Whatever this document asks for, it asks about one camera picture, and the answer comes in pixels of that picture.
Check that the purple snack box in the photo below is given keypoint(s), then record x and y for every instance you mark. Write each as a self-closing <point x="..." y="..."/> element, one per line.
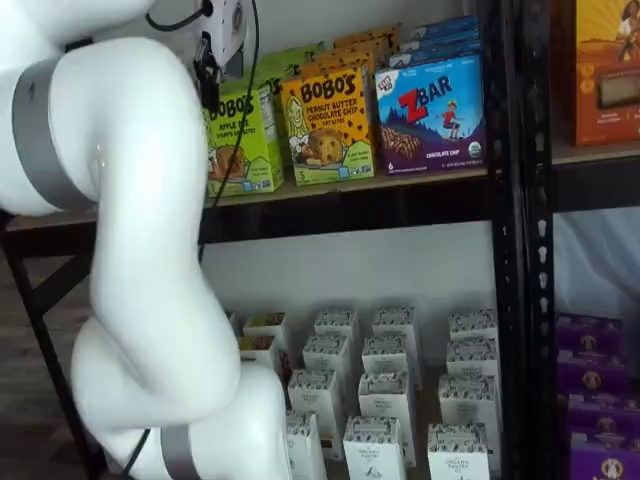
<point x="605" y="415"/>
<point x="590" y="332"/>
<point x="592" y="372"/>
<point x="607" y="460"/>

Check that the blue purple ZBar box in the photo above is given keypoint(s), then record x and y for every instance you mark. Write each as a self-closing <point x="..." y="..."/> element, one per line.
<point x="440" y="32"/>
<point x="435" y="55"/>
<point x="430" y="115"/>

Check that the white patterned pantry box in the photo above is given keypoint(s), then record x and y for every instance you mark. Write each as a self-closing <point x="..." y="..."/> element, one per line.
<point x="372" y="450"/>
<point x="325" y="357"/>
<point x="394" y="324"/>
<point x="384" y="357"/>
<point x="311" y="397"/>
<point x="302" y="450"/>
<point x="336" y="325"/>
<point x="467" y="402"/>
<point x="457" y="455"/>
<point x="472" y="325"/>
<point x="472" y="359"/>
<point x="384" y="400"/>

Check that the yellow Bobo's peanut butter box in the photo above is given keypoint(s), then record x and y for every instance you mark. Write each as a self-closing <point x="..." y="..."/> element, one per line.
<point x="340" y="65"/>
<point x="327" y="130"/>
<point x="367" y="40"/>

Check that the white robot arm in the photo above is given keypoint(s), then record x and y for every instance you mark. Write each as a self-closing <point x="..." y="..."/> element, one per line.
<point x="125" y="200"/>

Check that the particle board shelf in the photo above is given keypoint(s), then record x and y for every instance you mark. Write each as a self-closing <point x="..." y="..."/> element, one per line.
<point x="400" y="180"/>
<point x="600" y="154"/>

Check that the translucent plastic sheet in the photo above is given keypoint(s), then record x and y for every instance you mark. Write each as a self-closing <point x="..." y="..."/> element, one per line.
<point x="595" y="260"/>

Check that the orange snack box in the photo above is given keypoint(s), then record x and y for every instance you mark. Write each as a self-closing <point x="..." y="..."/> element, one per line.
<point x="605" y="75"/>

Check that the green Bobo's apple pie box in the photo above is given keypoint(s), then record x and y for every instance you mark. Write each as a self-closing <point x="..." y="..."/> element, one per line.
<point x="240" y="145"/>
<point x="272" y="80"/>
<point x="295" y="57"/>

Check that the yellow label granola box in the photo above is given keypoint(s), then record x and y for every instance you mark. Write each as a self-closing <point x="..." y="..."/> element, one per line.
<point x="265" y="327"/>
<point x="257" y="352"/>

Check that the black metal shelving unit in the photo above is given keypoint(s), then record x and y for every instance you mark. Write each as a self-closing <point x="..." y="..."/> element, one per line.
<point x="595" y="187"/>
<point x="350" y="205"/>

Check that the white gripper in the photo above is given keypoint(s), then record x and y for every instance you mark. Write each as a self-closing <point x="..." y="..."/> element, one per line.
<point x="222" y="30"/>

